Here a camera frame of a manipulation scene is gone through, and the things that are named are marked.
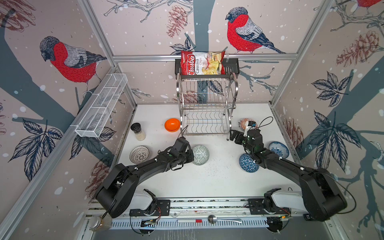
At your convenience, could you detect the steel wire dish rack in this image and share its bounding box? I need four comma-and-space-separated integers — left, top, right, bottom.
176, 73, 239, 137

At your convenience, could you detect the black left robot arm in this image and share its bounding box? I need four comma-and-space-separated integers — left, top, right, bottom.
95, 137, 194, 219

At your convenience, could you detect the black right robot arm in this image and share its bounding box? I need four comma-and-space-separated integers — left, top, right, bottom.
230, 129, 348, 221

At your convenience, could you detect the red patterned ceramic bowl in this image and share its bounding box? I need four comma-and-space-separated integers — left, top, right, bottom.
239, 118, 258, 131

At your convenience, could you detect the dark blue geometric bowl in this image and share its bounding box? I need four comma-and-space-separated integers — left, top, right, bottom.
239, 154, 260, 173

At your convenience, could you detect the blue white floral bowl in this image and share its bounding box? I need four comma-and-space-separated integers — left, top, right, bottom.
269, 141, 290, 159

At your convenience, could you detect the orange plastic bowl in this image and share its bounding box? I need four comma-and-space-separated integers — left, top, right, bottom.
164, 118, 181, 133

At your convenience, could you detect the white lattice pattern bowl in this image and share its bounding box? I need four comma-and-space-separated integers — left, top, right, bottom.
130, 146, 150, 164

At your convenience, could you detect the salt grinder with black cap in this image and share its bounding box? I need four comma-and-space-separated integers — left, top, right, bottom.
131, 123, 146, 141

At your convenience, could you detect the metal spoon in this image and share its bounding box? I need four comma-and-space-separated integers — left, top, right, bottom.
208, 215, 243, 225

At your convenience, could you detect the red cassava chips bag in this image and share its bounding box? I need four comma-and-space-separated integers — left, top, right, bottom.
181, 51, 225, 76

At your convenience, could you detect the glass jar with lid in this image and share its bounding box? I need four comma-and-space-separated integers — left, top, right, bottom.
88, 215, 113, 232

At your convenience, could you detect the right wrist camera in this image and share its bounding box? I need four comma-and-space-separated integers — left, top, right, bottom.
244, 121, 258, 137

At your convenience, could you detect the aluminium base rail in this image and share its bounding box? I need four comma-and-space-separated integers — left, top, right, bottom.
85, 196, 307, 232

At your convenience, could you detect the black wall shelf basket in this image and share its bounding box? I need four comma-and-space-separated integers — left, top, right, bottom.
175, 58, 240, 78

